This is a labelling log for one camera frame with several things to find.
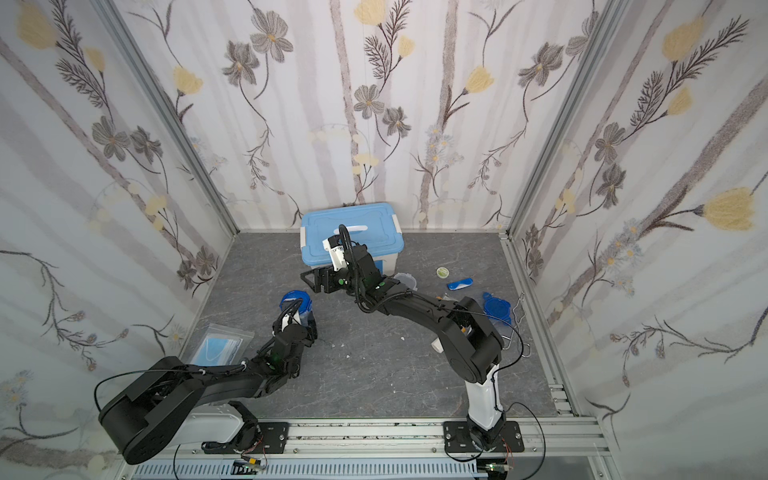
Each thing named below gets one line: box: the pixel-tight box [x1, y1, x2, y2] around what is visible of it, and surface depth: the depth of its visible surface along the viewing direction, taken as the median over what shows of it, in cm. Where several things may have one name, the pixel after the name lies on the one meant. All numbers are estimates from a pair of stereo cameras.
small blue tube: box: [447, 278, 474, 291], surface depth 107 cm
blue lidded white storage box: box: [300, 202, 405, 276], surface depth 100 cm
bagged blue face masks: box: [186, 323, 255, 366], surface depth 92 cm
